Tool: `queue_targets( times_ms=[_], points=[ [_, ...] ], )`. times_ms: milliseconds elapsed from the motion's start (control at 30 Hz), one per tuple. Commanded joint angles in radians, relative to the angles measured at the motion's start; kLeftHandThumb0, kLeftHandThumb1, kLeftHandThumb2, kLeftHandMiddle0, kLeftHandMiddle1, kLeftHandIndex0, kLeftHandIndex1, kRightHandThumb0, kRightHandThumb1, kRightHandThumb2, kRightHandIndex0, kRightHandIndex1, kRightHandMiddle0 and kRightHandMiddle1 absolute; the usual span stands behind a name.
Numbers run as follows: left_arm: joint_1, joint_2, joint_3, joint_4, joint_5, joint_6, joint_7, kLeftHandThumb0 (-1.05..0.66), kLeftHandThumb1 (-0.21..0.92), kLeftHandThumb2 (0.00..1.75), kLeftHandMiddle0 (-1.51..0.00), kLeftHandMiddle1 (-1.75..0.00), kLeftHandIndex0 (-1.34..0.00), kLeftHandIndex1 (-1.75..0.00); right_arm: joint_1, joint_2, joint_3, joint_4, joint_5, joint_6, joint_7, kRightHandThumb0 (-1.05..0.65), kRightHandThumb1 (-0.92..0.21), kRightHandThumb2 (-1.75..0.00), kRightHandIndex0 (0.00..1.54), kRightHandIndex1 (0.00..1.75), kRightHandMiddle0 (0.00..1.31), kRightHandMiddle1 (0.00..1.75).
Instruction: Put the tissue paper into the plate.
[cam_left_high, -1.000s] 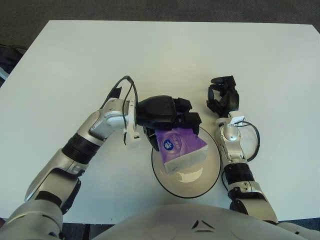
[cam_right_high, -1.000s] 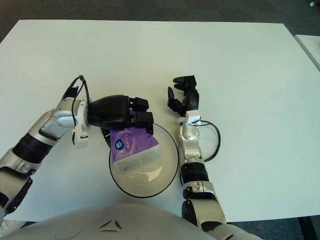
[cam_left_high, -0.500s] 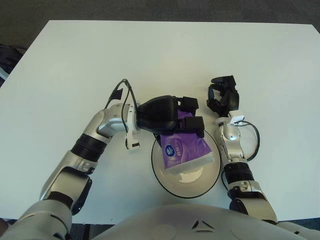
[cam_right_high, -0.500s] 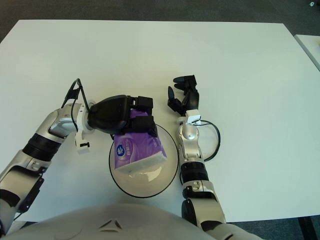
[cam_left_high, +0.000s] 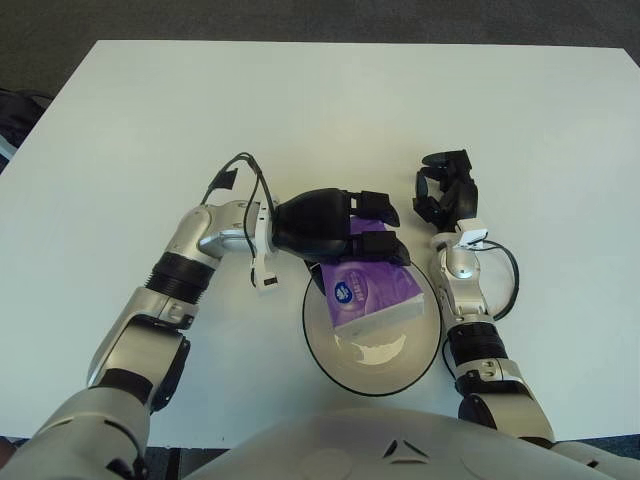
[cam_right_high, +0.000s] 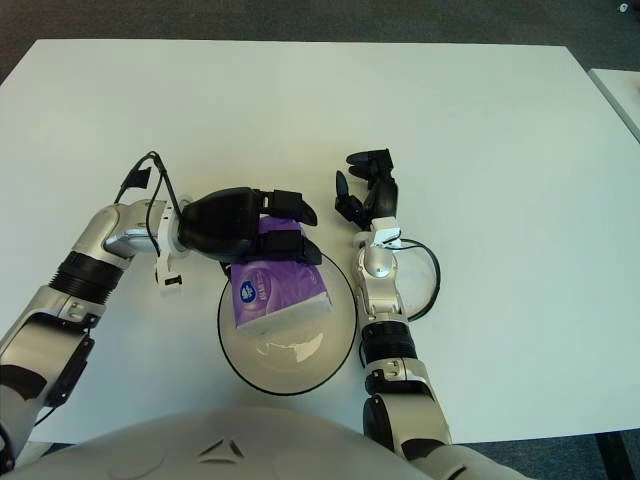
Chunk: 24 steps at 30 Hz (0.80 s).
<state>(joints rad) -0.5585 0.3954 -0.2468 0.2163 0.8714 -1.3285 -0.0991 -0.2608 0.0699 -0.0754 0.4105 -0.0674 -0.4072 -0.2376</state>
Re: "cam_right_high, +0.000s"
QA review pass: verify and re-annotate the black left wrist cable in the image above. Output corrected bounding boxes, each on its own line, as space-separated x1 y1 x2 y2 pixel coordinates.
113 151 184 251

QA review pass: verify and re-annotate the black table leg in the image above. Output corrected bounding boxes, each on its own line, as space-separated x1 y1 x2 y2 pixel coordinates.
597 432 631 480

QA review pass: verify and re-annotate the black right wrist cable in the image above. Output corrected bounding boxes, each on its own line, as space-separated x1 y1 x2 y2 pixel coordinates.
399 238 441 321

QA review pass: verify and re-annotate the purple tissue paper pack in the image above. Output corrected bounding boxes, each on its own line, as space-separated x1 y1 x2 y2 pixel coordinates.
229 214 334 339

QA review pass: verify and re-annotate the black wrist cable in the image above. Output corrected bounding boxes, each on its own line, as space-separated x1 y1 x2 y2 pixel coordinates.
399 238 441 321
113 151 184 251

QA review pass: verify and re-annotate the white side table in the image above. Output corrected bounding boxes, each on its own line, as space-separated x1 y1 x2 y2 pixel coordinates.
589 67 640 142

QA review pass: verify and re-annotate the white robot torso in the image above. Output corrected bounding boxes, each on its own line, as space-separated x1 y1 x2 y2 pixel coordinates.
0 404 551 480

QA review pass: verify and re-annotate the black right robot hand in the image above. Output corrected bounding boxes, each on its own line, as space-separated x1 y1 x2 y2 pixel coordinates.
333 148 401 232

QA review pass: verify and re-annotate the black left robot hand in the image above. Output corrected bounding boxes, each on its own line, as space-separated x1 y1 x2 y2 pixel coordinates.
178 186 324 266

